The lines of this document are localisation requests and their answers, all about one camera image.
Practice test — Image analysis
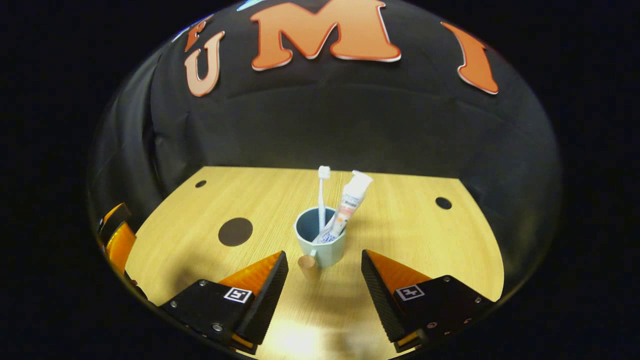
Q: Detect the wooden desktop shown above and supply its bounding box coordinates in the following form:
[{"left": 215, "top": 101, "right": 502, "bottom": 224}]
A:
[{"left": 124, "top": 166, "right": 505, "bottom": 360}]

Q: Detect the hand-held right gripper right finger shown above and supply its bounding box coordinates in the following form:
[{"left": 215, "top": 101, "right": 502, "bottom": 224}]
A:
[{"left": 361, "top": 249, "right": 497, "bottom": 354}]

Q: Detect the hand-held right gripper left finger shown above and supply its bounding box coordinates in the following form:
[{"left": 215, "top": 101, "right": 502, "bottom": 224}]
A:
[{"left": 159, "top": 250, "right": 290, "bottom": 356}]

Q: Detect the white toothbrush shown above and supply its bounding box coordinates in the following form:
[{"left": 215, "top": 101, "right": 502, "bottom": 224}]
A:
[{"left": 317, "top": 165, "right": 332, "bottom": 233}]

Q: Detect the dark round coaster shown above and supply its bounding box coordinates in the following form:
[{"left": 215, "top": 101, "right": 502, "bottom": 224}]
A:
[{"left": 218, "top": 217, "right": 254, "bottom": 247}]

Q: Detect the white toothpaste tube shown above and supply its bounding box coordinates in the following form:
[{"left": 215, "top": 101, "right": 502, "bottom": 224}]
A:
[{"left": 312, "top": 170, "right": 374, "bottom": 245}]

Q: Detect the light blue cup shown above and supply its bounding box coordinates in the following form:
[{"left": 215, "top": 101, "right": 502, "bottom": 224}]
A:
[{"left": 293, "top": 206, "right": 347, "bottom": 283}]

